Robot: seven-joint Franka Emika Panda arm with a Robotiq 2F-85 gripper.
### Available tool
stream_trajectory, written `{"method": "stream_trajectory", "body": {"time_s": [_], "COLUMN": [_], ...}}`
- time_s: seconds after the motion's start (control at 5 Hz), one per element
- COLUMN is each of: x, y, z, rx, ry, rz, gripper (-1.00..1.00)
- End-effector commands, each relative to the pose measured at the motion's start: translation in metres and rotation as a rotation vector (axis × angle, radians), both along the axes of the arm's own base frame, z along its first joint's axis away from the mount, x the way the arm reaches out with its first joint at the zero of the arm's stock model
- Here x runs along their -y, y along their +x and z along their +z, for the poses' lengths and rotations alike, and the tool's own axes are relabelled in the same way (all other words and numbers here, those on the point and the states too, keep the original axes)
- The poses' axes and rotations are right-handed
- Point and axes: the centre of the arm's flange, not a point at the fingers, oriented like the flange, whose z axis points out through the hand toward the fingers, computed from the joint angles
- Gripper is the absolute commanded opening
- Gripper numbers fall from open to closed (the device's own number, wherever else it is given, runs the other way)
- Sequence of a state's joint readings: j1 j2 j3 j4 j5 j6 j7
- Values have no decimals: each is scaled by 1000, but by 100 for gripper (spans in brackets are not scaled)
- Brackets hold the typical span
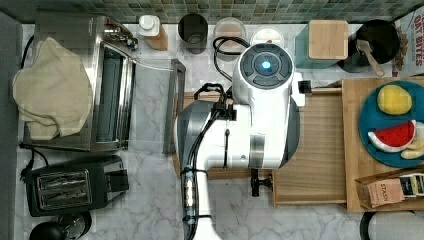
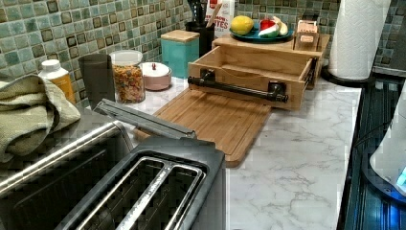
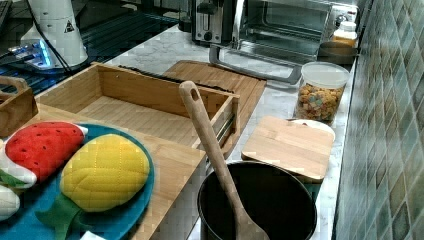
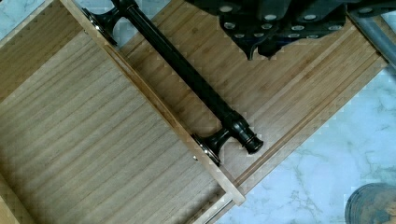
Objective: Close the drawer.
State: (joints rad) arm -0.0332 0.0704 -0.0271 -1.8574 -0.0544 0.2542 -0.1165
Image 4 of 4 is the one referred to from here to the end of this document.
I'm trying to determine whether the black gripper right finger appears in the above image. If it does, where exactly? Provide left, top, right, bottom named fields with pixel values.
left=258, top=0, right=347, bottom=58

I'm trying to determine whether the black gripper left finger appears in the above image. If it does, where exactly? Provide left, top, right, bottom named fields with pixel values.
left=218, top=0, right=280, bottom=60

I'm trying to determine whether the bamboo drawer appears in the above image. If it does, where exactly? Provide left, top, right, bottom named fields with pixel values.
left=1, top=0, right=244, bottom=224

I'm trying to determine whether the grey metal rod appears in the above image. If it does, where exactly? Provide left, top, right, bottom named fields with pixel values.
left=348, top=13, right=395, bottom=67

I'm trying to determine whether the bamboo cutting board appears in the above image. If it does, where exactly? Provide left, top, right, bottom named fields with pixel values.
left=119, top=0, right=389, bottom=224

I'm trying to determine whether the dark round lid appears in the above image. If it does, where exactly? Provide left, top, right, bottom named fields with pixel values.
left=345, top=183, right=396, bottom=224

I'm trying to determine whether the black drawer handle bar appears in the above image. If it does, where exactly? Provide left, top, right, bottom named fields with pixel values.
left=82, top=0, right=263, bottom=165

